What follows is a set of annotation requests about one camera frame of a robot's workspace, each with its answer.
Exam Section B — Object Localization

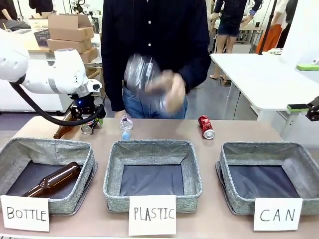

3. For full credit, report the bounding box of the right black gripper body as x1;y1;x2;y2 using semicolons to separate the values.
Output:
307;95;319;122

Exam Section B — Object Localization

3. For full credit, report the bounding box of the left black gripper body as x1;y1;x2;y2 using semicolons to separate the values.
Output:
69;92;106;120

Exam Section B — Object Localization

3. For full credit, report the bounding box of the black drink can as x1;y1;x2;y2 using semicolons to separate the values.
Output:
81;120;99;136

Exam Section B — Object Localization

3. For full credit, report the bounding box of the clear plastic bottle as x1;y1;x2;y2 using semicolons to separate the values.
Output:
123;53;170;116

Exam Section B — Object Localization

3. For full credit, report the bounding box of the grey fabric basket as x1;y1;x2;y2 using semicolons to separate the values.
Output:
215;141;319;216
0;137;99;216
103;139;203;213

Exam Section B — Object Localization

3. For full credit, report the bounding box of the red drink can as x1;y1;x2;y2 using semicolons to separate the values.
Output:
198;115;216;140

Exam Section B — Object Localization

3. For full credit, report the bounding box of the paper label reading can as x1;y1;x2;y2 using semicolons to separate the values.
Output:
253;197;303;232

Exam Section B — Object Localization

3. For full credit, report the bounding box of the person's right hand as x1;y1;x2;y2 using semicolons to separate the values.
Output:
144;70;176;97

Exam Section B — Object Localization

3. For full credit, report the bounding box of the person's left hand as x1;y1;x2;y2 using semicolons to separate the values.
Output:
164;74;187;115

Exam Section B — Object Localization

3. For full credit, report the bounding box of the brown glass bottle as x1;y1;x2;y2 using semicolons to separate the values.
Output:
21;161;82;198
53;111;76;139

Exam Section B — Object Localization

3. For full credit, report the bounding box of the small blue-capped plastic bottle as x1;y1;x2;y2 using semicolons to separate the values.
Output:
120;114;134;140

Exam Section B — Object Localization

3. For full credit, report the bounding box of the green flat plate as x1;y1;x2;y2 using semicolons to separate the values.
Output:
296;64;319;72

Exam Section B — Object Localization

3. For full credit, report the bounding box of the white low cabinet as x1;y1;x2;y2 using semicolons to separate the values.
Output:
0;79;66;113

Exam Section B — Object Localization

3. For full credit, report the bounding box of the white table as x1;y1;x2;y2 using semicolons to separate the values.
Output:
210;52;319;142

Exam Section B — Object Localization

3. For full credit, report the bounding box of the small cardboard box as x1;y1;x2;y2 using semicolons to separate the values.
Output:
79;46;99;63

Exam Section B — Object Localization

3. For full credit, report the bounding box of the closed cardboard box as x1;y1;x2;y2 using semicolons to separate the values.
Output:
46;38;93;53

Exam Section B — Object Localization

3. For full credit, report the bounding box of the bystander in orange skirt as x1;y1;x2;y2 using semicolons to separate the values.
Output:
256;0;289;53

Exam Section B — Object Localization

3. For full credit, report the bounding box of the open cardboard box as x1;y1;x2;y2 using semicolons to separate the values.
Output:
47;12;95;42

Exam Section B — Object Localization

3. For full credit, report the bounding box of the dark plastic crate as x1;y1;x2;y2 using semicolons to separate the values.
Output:
33;29;51;48

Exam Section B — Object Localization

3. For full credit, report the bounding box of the black stand pole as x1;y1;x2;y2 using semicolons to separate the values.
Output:
261;0;279;55

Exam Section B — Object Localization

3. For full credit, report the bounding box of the white plastic crate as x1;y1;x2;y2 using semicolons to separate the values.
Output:
29;17;49;32

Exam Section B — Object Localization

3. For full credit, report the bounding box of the person in dark shirt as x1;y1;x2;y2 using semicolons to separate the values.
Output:
101;0;212;120

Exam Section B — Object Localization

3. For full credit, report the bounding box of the bystander in dark shorts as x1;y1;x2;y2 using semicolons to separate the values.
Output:
213;0;263;54

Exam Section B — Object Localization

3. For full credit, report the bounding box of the paper label reading plastic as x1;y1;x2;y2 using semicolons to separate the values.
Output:
128;195;177;237

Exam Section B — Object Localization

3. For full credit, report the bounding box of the paper label reading bottle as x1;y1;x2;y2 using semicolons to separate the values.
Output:
0;195;50;232

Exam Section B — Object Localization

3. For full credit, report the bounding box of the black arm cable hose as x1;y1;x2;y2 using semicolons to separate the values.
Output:
9;81;104;126

